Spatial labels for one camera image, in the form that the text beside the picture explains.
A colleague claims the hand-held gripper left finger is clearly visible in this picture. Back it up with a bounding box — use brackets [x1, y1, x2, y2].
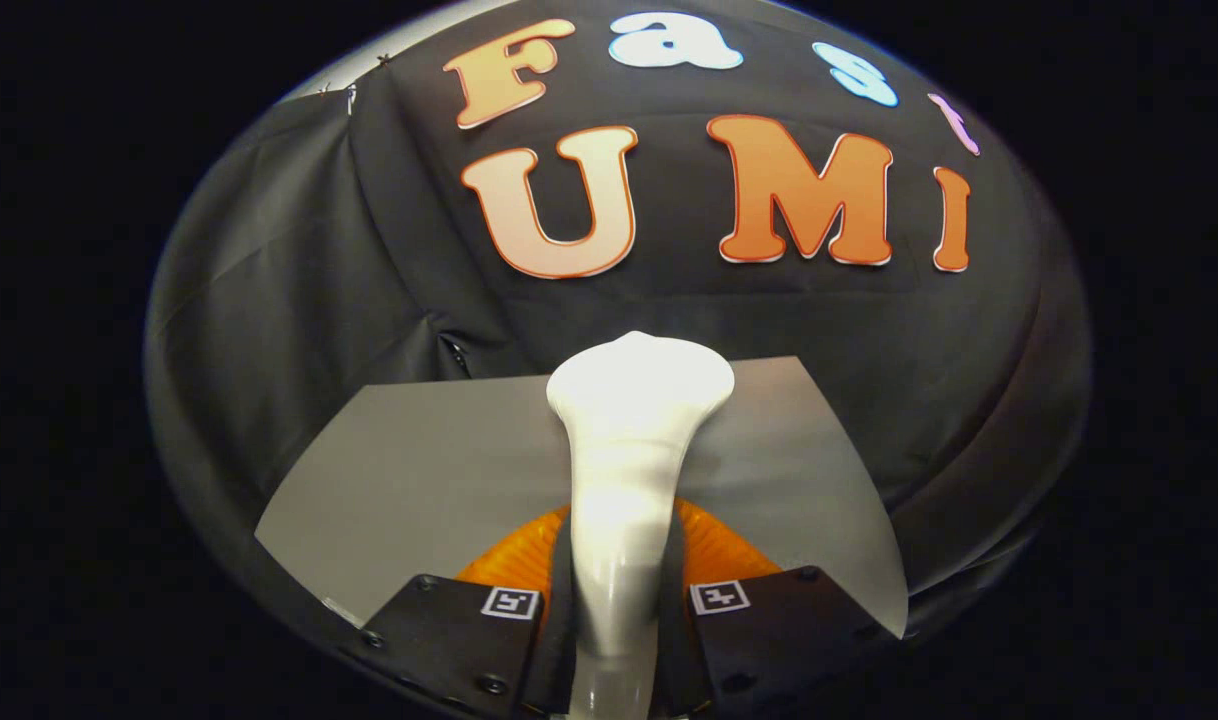
[357, 505, 582, 720]

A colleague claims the white garment steamer head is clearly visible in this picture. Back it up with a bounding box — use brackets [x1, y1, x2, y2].
[546, 331, 737, 720]

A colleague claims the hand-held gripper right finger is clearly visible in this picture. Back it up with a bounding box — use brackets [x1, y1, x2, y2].
[659, 498, 885, 720]

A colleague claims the row of black backdrop clips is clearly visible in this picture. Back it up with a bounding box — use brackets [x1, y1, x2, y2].
[314, 52, 395, 111]

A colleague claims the grey-topped drawer cabinet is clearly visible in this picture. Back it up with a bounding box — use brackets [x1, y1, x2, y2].
[254, 355, 911, 641]

